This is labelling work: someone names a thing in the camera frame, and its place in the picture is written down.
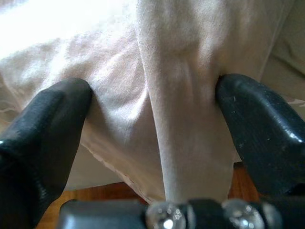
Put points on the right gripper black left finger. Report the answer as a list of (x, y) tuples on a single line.
[(35, 143)]

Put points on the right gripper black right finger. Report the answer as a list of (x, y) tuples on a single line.
[(267, 133)]

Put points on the pink cartoon print quilt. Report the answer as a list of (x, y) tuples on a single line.
[(166, 95)]

